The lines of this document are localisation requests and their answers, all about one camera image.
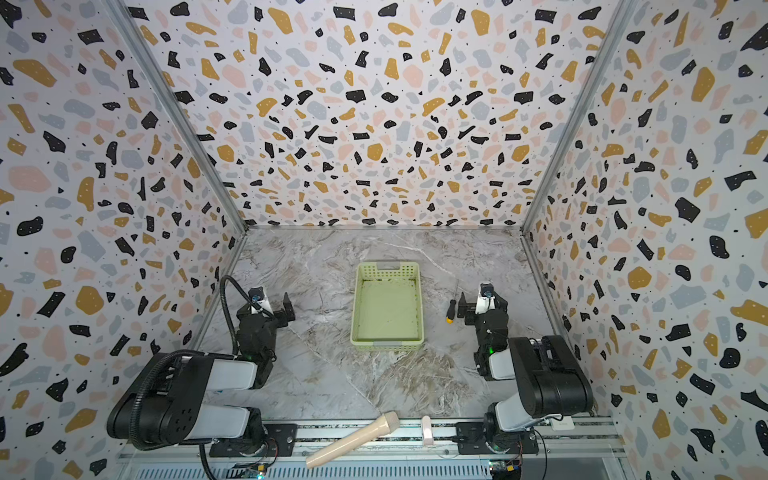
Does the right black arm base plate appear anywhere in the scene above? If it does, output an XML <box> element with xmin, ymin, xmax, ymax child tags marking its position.
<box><xmin>455</xmin><ymin>422</ymin><xmax>539</xmax><ymax>455</ymax></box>

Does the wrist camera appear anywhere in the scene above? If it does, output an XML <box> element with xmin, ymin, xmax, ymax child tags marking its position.
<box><xmin>248</xmin><ymin>287</ymin><xmax>266</xmax><ymax>306</ymax></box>
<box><xmin>475</xmin><ymin>283</ymin><xmax>496</xmax><ymax>315</ymax></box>

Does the light green plastic basket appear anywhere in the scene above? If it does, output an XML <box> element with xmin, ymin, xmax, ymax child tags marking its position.
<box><xmin>350</xmin><ymin>260</ymin><xmax>425</xmax><ymax>351</ymax></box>

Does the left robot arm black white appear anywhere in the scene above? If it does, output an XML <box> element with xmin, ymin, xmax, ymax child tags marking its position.
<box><xmin>106</xmin><ymin>288</ymin><xmax>295</xmax><ymax>457</ymax></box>

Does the black yellow screwdriver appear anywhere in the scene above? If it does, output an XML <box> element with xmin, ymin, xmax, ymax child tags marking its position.
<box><xmin>446</xmin><ymin>299</ymin><xmax>457</xmax><ymax>324</ymax></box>

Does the black corrugated cable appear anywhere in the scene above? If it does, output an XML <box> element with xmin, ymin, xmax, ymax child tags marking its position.
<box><xmin>128</xmin><ymin>274</ymin><xmax>265</xmax><ymax>451</ymax></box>

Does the aluminium front rail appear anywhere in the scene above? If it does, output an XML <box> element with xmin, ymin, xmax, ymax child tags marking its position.
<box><xmin>116</xmin><ymin>413</ymin><xmax>625</xmax><ymax>480</ymax></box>

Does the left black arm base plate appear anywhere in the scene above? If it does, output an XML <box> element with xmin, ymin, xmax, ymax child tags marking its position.
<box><xmin>208</xmin><ymin>423</ymin><xmax>298</xmax><ymax>460</ymax></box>

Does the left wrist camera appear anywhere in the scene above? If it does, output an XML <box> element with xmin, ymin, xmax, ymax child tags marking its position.
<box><xmin>248</xmin><ymin>287</ymin><xmax>266</xmax><ymax>306</ymax></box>

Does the white connector block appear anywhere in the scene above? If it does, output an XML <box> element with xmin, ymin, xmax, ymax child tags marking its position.
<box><xmin>549</xmin><ymin>416</ymin><xmax>575</xmax><ymax>431</ymax></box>

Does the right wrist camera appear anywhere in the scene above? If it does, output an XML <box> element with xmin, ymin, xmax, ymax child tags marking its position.
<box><xmin>475</xmin><ymin>283</ymin><xmax>496</xmax><ymax>315</ymax></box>

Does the small white clip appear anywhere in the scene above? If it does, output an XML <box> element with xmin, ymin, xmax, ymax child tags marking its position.
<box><xmin>421</xmin><ymin>416</ymin><xmax>435</xmax><ymax>447</ymax></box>

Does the beige cylindrical handle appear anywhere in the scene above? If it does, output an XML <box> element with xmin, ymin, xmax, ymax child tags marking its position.
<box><xmin>305</xmin><ymin>411</ymin><xmax>400</xmax><ymax>469</ymax></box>

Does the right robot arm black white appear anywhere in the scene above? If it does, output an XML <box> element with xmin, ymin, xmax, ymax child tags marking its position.
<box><xmin>446</xmin><ymin>284</ymin><xmax>594</xmax><ymax>453</ymax></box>

